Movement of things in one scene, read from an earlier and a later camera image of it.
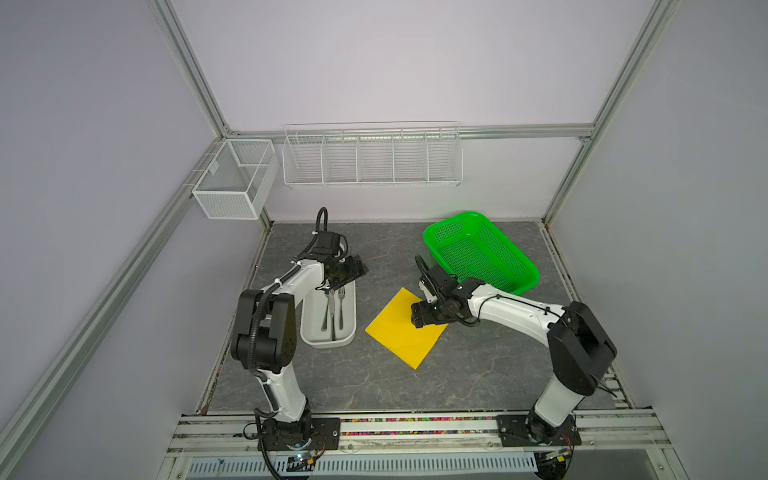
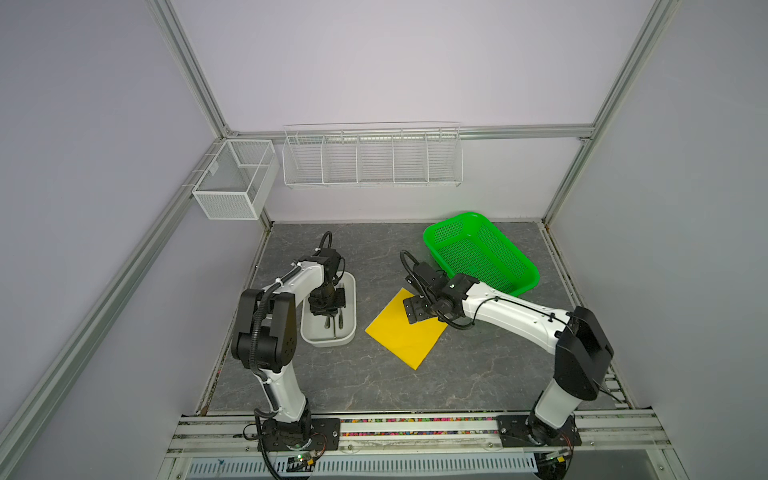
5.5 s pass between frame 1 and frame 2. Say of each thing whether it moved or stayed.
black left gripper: moved
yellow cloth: stayed
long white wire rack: stayed
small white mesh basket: stayed
